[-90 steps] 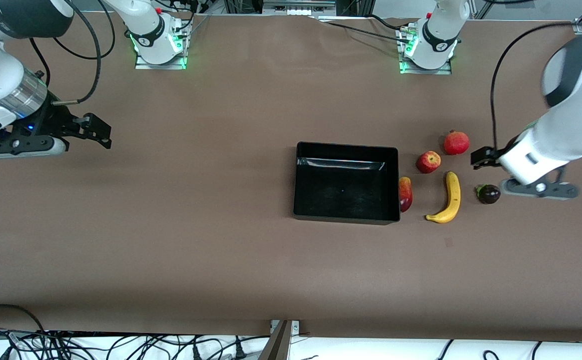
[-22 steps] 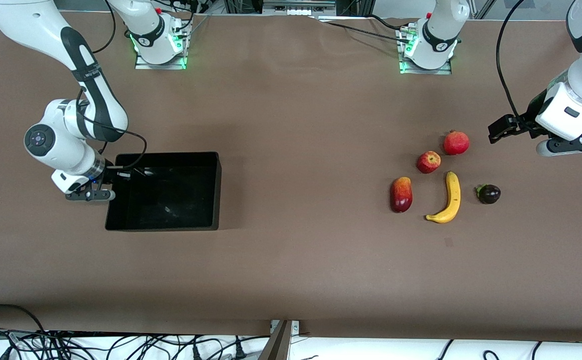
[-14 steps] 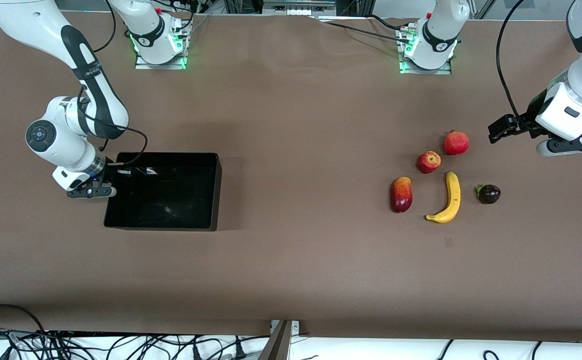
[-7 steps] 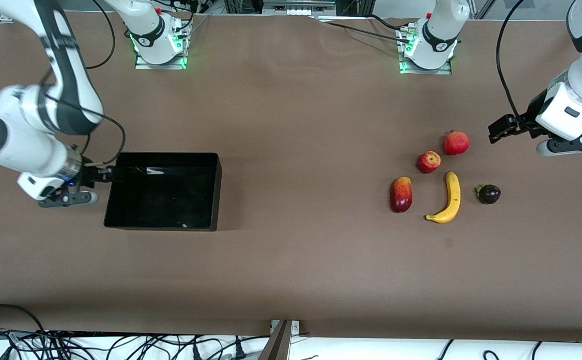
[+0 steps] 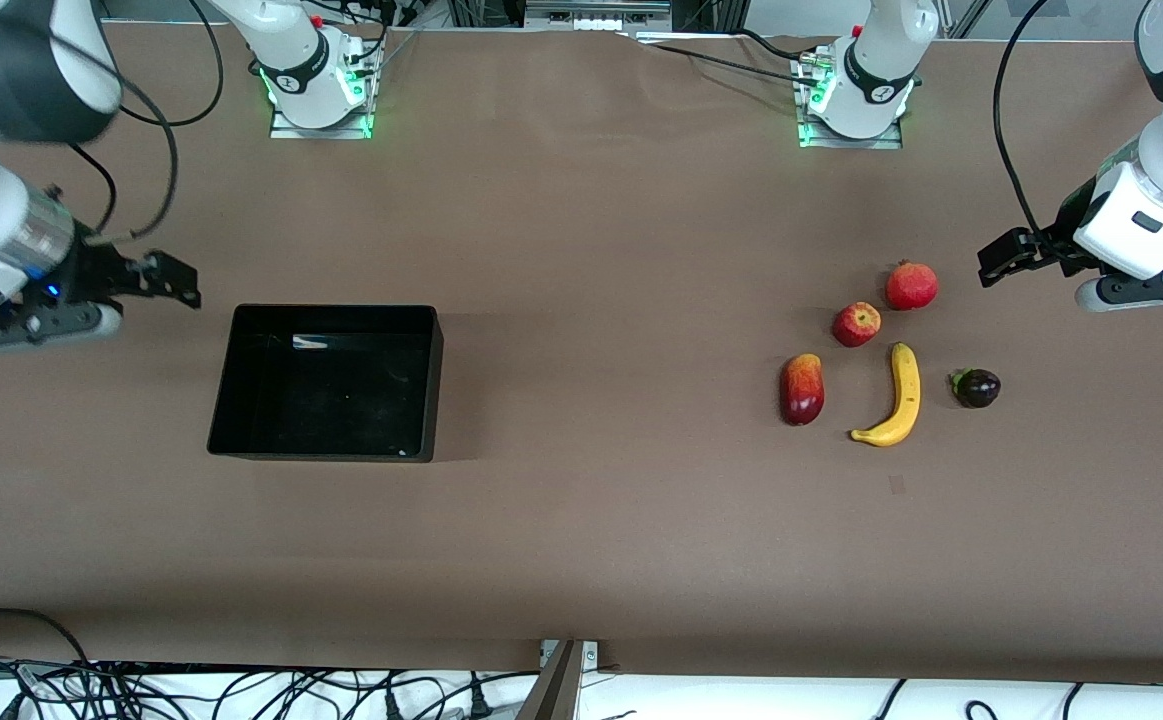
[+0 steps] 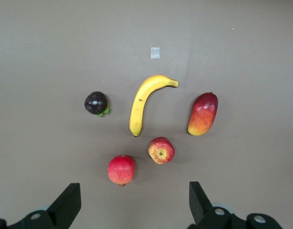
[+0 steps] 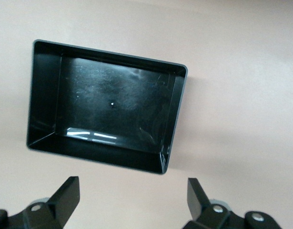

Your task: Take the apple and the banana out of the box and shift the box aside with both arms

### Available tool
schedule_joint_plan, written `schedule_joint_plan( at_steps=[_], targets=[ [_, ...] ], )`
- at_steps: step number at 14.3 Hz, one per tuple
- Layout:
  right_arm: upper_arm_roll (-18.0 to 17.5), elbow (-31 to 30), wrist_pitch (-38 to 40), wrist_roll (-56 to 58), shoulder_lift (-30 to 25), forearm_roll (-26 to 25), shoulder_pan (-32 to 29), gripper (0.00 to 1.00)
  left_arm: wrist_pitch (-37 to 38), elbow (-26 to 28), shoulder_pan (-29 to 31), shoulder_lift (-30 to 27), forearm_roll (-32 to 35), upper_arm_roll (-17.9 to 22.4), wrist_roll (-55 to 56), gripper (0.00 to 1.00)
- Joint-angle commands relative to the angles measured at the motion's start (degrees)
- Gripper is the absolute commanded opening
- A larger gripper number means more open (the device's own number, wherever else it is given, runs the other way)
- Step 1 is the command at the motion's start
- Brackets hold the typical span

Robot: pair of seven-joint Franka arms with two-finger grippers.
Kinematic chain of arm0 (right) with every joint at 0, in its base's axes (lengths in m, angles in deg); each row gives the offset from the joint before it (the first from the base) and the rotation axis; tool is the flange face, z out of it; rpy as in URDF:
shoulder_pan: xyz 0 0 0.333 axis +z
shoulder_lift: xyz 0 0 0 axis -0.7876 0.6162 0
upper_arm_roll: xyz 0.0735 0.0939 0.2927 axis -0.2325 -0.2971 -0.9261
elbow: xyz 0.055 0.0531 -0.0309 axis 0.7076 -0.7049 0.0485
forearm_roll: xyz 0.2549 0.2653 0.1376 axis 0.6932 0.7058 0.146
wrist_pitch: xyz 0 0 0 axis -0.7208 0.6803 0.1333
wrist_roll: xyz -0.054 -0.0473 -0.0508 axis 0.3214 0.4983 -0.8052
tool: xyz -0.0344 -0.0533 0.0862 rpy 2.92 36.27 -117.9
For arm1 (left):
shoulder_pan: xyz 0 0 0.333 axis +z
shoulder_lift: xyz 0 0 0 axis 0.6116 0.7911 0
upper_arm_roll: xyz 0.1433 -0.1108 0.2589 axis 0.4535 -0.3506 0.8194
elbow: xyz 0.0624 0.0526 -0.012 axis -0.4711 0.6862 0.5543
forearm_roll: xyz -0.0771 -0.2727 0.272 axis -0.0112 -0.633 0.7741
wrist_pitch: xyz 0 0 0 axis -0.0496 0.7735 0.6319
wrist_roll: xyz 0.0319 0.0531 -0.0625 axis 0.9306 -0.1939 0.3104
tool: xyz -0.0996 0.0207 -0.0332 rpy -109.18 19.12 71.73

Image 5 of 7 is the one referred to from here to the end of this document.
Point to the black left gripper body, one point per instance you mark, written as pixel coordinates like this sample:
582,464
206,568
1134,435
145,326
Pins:
1049,245

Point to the red apple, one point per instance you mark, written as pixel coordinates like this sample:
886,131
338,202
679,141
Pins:
856,325

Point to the gray device with ports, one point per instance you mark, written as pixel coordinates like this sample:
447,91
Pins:
596,12

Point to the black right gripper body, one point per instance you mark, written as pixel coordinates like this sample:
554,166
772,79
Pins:
99,272

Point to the red pomegranate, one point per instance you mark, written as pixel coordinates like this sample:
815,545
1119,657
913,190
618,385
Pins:
912,287

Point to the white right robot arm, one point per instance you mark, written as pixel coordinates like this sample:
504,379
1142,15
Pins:
21,60

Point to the dark purple eggplant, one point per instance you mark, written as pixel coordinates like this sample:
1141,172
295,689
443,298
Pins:
978,388

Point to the black rectangular plastic box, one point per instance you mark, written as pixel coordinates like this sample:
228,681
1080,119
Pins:
326,385

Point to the red yellow mango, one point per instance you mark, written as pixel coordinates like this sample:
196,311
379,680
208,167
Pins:
802,392

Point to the yellow banana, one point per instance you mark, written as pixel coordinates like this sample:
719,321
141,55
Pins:
905,390

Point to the dark metal pole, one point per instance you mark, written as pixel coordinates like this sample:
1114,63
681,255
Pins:
553,690

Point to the silver metal bracket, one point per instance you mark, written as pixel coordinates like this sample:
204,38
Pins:
589,653

